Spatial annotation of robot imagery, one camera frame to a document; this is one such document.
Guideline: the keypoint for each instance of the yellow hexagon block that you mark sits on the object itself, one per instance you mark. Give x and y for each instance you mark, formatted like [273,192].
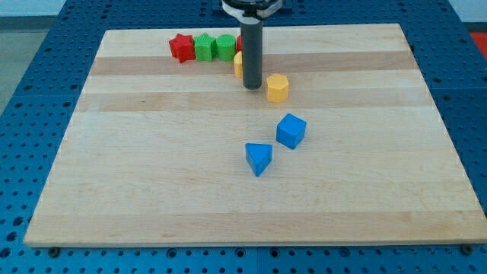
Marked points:
[277,87]

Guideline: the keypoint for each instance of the robot arm flange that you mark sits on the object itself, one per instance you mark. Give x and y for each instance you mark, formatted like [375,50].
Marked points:
[255,9]

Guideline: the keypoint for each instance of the blue cube block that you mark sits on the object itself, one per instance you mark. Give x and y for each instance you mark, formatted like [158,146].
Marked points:
[290,131]

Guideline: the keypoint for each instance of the blue triangle block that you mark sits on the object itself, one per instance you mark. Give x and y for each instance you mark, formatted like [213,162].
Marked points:
[258,156]

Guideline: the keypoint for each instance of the yellow block behind rod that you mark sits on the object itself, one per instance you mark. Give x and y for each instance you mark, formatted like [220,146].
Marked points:
[238,65]

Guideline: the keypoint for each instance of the green cylinder block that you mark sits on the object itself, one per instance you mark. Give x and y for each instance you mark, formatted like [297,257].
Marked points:
[226,47]

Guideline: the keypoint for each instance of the green star block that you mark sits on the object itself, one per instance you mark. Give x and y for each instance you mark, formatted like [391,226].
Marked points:
[205,47]

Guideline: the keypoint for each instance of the wooden board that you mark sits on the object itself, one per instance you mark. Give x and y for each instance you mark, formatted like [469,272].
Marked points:
[154,154]

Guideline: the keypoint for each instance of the red block behind rod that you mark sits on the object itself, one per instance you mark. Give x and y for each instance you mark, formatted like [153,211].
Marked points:
[239,43]

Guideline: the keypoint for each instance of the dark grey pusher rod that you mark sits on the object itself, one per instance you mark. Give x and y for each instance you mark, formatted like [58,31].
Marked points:
[251,31]

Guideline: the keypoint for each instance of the red star block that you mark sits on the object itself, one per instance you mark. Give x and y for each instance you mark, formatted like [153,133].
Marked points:
[182,47]

